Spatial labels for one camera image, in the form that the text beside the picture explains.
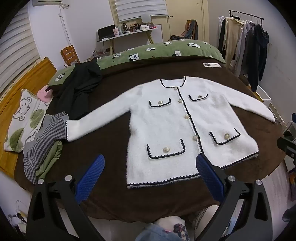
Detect person's blue jeans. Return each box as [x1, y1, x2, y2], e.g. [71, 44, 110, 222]
[135, 225, 190, 241]

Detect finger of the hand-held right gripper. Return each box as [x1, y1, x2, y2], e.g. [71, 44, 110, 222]
[277, 137, 296, 163]

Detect green cow-print duvet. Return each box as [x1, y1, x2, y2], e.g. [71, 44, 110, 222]
[47, 39, 226, 90]

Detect clutter of cables and gadgets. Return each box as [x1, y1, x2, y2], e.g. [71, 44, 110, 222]
[8, 200, 29, 232]

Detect window blinds over desk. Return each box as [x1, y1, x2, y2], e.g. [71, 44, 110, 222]
[114, 0, 168, 22]

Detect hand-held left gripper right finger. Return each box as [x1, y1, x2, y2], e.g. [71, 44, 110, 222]
[195, 154, 273, 241]

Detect white air conditioner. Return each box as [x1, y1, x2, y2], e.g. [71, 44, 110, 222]
[32, 0, 63, 7]

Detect grey striped garment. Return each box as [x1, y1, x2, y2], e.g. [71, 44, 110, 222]
[23, 112, 67, 184]

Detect wooden chair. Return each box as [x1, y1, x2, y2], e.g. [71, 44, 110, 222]
[60, 45, 80, 66]

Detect chair draped with clothes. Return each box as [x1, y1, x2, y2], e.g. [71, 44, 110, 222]
[170, 19, 199, 42]

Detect white storage bin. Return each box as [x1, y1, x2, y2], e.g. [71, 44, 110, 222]
[254, 85, 272, 102]

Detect black clothes rack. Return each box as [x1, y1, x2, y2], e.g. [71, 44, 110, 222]
[228, 9, 264, 26]

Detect cream door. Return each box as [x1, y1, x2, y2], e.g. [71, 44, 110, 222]
[170, 0, 210, 43]

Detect black hung garment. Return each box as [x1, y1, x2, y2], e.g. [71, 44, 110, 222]
[217, 17, 228, 54]

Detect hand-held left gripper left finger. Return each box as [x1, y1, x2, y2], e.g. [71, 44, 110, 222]
[26, 154, 105, 241]

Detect white fuzzy cardigan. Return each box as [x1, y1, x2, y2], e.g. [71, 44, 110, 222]
[65, 76, 277, 189]

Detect green folded garment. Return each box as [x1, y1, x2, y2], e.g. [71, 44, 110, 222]
[35, 140, 63, 180]

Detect bear print pillow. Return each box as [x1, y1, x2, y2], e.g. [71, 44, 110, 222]
[3, 89, 50, 153]

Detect person's fuzzy printed top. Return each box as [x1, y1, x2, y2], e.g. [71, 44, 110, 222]
[154, 215, 186, 232]

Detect window blinds over headboard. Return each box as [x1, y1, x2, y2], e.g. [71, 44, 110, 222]
[0, 9, 41, 93]

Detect row of cosmetic bottles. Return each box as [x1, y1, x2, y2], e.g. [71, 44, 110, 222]
[120, 22, 140, 33]

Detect white desk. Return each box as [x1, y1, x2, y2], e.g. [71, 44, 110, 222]
[97, 23, 163, 55]

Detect dark hung hoodie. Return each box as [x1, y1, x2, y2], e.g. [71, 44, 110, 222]
[245, 23, 270, 92]

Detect grey hung garment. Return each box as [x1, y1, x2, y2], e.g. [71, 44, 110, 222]
[232, 22, 255, 77]

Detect brown blanket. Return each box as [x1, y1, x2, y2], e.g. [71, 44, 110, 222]
[14, 58, 289, 220]

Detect beige hung garment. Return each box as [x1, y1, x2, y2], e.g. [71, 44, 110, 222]
[223, 17, 247, 70]

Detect white wall pipe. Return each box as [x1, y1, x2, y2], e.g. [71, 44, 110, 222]
[59, 5, 71, 47]

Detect wooden headboard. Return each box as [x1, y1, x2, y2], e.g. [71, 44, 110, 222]
[0, 57, 57, 179]

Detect pink cloth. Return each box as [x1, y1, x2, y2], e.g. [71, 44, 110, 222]
[37, 85, 54, 103]

